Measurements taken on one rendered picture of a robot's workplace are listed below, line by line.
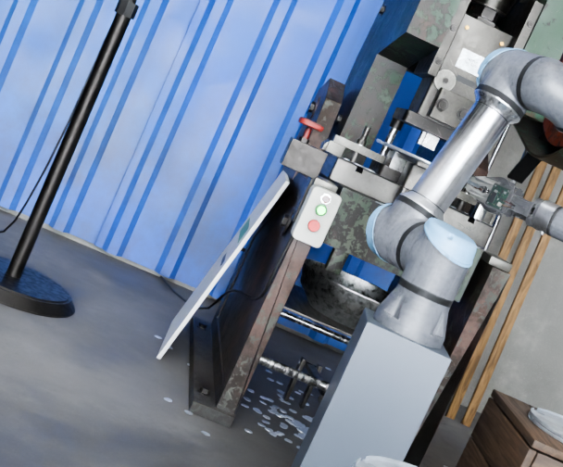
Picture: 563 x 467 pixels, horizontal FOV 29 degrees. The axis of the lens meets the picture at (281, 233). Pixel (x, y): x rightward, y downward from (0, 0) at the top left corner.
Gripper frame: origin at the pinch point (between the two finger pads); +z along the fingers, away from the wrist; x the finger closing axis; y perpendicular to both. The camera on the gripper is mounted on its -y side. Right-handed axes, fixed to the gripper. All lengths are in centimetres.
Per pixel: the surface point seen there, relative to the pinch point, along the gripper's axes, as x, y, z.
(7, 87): 36, -23, 186
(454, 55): -28.2, -0.3, 19.1
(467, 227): 10.5, -7.8, -1.2
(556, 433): 42, 16, -50
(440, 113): -13.1, 0.5, 15.3
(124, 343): 78, 18, 64
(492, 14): -42.5, -8.3, 17.9
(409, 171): 3.6, 6.7, 13.2
